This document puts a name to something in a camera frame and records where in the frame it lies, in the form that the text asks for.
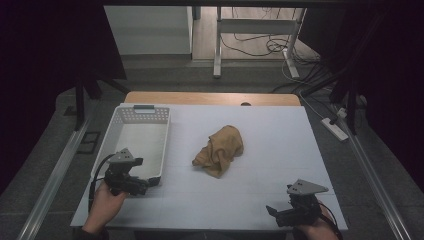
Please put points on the white power strip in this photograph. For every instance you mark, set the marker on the white power strip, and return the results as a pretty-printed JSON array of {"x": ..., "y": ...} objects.
[{"x": 334, "y": 128}]

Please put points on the black metal stand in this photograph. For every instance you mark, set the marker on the black metal stand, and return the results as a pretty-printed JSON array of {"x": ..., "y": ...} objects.
[
  {"x": 80, "y": 103},
  {"x": 350, "y": 106}
]

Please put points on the tan cloth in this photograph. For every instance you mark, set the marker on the tan cloth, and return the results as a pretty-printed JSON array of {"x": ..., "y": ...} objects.
[{"x": 220, "y": 150}]

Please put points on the white perforated plastic basket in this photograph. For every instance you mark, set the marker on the white perforated plastic basket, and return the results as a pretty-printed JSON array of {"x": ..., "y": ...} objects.
[{"x": 143, "y": 143}]

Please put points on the black floor socket frame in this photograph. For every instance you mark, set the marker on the black floor socket frame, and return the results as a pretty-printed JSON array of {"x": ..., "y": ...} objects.
[{"x": 88, "y": 142}]

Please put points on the wooden table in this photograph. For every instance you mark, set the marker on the wooden table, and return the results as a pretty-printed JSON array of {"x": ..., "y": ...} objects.
[{"x": 206, "y": 98}]

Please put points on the person's left hand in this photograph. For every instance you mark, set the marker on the person's left hand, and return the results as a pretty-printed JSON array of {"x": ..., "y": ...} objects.
[{"x": 105, "y": 206}]

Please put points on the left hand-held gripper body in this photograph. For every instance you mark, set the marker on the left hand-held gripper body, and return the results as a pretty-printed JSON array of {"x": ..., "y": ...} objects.
[{"x": 120, "y": 173}]

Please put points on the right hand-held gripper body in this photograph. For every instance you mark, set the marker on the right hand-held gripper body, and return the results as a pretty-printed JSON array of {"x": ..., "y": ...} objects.
[{"x": 301, "y": 203}]

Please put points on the aluminium rail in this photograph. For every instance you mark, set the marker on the aluminium rail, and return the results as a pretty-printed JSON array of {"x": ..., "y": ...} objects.
[
  {"x": 53, "y": 180},
  {"x": 380, "y": 186}
]

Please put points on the white table cover sheet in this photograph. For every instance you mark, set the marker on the white table cover sheet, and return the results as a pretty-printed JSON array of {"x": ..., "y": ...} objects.
[{"x": 266, "y": 140}]

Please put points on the dark curtain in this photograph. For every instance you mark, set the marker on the dark curtain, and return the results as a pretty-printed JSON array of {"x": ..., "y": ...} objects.
[
  {"x": 50, "y": 50},
  {"x": 383, "y": 66}
]

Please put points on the white metal desk frame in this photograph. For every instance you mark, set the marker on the white metal desk frame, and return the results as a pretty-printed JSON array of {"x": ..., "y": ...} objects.
[{"x": 256, "y": 26}]

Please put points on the white cabinet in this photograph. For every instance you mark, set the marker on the white cabinet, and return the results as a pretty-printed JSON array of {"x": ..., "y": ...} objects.
[{"x": 150, "y": 30}]

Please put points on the person's right hand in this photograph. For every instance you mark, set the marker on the person's right hand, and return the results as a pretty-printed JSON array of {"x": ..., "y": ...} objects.
[{"x": 316, "y": 230}]

